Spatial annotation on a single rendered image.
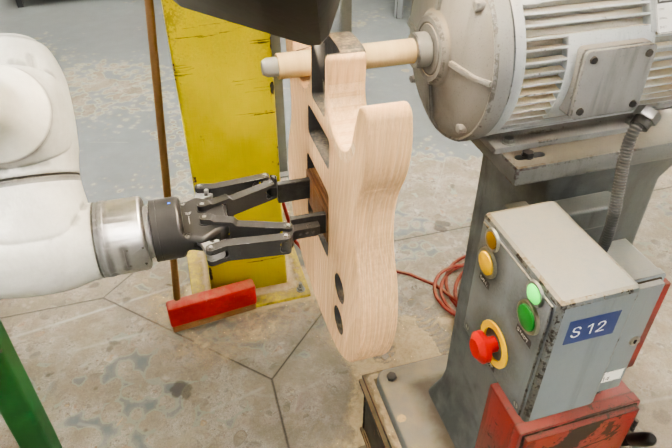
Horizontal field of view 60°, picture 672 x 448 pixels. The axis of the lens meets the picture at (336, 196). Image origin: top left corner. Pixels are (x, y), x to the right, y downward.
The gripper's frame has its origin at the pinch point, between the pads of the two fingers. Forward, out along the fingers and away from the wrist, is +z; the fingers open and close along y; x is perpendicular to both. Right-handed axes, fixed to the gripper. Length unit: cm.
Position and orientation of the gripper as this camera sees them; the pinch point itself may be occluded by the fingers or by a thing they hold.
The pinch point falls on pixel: (314, 204)
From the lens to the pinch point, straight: 74.8
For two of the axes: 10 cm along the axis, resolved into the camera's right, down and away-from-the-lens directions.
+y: 2.9, 5.8, -7.6
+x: 0.2, -8.0, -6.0
